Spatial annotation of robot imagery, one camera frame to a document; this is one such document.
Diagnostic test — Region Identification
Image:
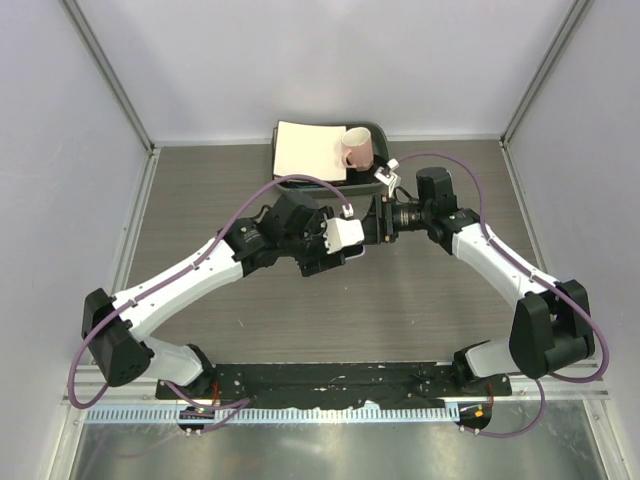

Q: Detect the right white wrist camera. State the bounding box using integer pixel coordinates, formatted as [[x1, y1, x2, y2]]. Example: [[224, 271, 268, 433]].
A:
[[374, 159, 401, 198]]

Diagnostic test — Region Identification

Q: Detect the dark green tray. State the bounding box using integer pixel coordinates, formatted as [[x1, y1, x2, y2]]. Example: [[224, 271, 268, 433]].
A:
[[272, 121, 390, 198]]

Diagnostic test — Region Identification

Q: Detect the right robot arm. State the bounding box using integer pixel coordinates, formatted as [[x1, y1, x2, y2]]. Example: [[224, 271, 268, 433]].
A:
[[363, 167, 595, 395]]

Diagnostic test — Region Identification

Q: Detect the slotted cable duct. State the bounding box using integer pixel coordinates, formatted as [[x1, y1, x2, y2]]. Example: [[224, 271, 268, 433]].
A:
[[85, 403, 459, 424]]

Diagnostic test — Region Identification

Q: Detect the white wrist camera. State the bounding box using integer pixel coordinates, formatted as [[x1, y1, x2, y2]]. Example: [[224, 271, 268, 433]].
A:
[[374, 159, 401, 198], [323, 204, 365, 254]]

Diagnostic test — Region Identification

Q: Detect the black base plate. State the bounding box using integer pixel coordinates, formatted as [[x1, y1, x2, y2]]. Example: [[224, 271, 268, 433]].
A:
[[179, 362, 512, 410]]

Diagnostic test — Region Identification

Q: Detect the cream notebook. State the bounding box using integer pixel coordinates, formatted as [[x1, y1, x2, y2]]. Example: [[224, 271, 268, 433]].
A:
[[273, 121, 347, 182]]

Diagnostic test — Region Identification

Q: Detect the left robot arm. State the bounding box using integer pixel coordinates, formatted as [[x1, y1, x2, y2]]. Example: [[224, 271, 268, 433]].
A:
[[81, 192, 364, 399]]

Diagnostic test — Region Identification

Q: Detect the phone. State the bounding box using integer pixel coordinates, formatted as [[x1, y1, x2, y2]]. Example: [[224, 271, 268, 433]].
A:
[[344, 245, 366, 261]]

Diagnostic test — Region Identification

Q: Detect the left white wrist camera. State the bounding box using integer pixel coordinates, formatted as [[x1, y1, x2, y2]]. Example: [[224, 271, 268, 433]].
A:
[[323, 204, 365, 254]]

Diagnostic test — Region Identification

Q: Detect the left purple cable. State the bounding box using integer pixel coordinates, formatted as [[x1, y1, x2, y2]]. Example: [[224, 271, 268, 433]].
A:
[[67, 174, 356, 434]]

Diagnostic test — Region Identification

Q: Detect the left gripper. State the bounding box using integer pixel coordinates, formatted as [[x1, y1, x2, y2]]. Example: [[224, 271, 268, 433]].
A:
[[281, 208, 346, 276]]

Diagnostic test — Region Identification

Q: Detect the pink mug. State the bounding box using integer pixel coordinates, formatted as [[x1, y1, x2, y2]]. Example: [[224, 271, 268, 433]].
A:
[[341, 127, 374, 171]]

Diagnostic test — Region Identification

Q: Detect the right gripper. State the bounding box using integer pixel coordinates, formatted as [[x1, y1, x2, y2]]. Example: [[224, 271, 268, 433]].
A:
[[361, 194, 432, 246]]

